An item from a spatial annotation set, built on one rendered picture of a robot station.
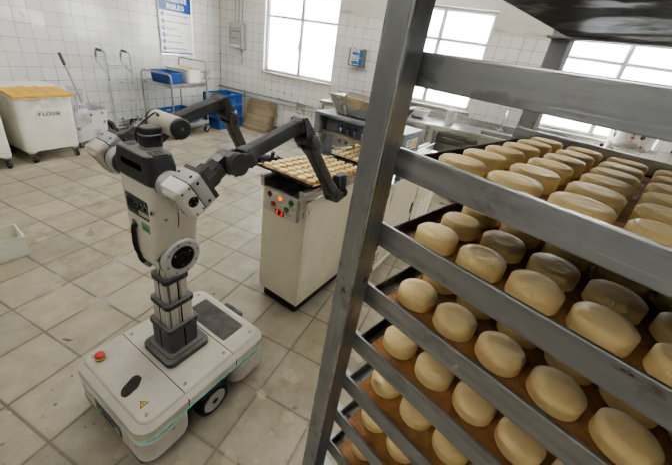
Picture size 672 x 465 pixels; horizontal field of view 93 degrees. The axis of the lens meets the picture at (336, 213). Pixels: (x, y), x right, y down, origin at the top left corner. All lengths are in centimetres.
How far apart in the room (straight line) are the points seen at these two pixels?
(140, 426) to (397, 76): 152
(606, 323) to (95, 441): 185
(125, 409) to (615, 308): 157
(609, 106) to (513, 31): 514
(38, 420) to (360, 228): 188
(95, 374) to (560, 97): 177
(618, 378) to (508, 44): 517
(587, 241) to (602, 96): 10
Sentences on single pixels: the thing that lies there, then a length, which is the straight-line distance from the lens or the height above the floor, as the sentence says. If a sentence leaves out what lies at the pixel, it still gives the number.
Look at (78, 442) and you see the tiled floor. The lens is 196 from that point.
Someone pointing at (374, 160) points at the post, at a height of 150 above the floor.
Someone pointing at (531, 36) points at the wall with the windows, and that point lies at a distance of 541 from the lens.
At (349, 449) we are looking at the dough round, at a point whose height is 95.
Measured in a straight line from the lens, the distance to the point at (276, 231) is 199.
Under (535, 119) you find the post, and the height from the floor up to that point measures 153.
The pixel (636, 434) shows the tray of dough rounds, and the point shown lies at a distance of 44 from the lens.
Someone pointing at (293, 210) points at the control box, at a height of 78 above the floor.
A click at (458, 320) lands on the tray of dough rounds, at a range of 43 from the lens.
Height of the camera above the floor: 160
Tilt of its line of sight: 27 degrees down
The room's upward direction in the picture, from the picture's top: 9 degrees clockwise
